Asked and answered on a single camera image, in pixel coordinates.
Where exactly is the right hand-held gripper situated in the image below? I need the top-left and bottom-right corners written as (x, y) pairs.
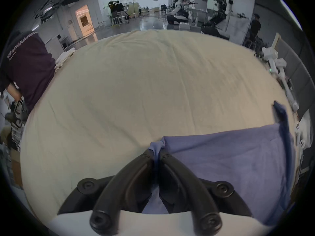
top-left (294, 111), bottom-right (313, 158)

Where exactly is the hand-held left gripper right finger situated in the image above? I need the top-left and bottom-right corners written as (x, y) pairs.
top-left (159, 150), bottom-right (252, 234)

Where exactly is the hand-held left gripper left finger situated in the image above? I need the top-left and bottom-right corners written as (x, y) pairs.
top-left (58, 149), bottom-right (158, 235)

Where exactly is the blue shirt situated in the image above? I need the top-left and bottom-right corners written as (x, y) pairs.
top-left (141, 100), bottom-right (296, 227)

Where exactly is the spare white hand-held gripper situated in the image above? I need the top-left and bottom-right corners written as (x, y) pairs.
top-left (262, 46), bottom-right (300, 111)

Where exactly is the stack of white cloths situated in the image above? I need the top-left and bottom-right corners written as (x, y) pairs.
top-left (54, 47), bottom-right (77, 71)

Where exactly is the white humanoid robot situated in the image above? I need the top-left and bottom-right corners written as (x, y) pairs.
top-left (206, 0), bottom-right (233, 27)
top-left (166, 0), bottom-right (191, 24)

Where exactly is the table with black equipment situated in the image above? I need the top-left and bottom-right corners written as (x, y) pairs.
top-left (108, 0), bottom-right (131, 28)

